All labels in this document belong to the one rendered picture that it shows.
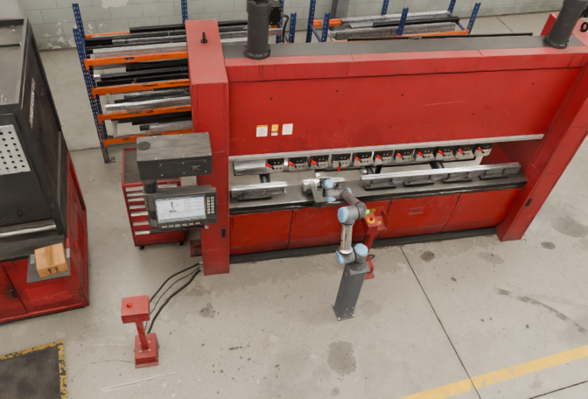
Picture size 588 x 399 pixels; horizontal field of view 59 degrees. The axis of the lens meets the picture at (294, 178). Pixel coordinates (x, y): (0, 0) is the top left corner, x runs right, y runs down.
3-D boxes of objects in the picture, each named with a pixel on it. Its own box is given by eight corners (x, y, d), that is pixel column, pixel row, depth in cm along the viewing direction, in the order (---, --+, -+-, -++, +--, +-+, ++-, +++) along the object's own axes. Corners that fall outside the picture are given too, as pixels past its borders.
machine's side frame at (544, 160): (500, 242, 578) (606, 66, 415) (468, 186, 636) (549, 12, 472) (521, 240, 583) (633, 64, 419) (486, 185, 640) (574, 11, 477)
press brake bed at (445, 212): (228, 265, 527) (227, 211, 468) (226, 248, 541) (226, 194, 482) (496, 234, 585) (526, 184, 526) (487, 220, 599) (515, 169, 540)
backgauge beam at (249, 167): (234, 177, 491) (234, 169, 484) (233, 166, 501) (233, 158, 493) (458, 159, 536) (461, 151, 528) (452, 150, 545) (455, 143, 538)
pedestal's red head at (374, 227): (366, 234, 484) (369, 222, 471) (360, 221, 494) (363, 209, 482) (385, 231, 489) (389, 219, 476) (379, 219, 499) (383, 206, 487)
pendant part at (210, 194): (157, 229, 395) (152, 198, 370) (157, 218, 403) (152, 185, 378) (217, 223, 405) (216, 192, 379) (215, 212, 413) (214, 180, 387)
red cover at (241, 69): (226, 82, 379) (225, 66, 369) (224, 74, 386) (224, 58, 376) (584, 66, 437) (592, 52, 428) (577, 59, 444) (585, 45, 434)
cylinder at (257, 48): (245, 60, 376) (247, -1, 343) (241, 41, 393) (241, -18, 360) (290, 59, 383) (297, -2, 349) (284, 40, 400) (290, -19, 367)
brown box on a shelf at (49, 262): (27, 283, 383) (22, 274, 374) (29, 255, 400) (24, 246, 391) (70, 276, 391) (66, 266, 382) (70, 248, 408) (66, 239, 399)
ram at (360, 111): (226, 162, 439) (225, 83, 382) (225, 155, 444) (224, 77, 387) (542, 138, 497) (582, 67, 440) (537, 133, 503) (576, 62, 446)
